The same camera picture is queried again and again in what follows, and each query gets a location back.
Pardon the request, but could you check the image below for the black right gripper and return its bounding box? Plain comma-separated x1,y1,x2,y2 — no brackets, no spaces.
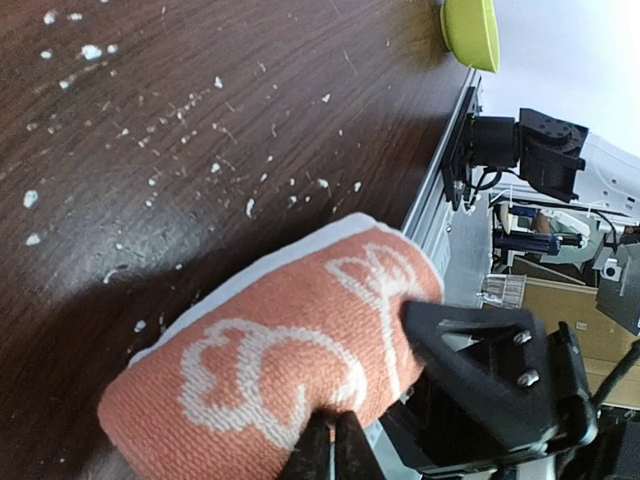
381,300,639,479

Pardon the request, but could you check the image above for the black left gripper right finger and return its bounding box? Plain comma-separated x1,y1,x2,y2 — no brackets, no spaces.
334,411,385,480

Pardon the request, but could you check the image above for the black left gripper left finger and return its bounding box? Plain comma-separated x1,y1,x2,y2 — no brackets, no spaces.
279,410,333,480

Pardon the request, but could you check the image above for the orange bunny pattern towel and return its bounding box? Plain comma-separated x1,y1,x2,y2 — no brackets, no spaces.
98,213,444,479

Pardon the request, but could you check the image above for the lime green bowl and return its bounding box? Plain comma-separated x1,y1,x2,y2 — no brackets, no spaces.
439,0,500,73

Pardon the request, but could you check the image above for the front aluminium rail base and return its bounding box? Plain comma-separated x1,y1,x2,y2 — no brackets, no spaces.
359,69,496,480

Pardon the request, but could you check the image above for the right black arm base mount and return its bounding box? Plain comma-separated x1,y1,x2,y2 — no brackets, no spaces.
440,86,480,211

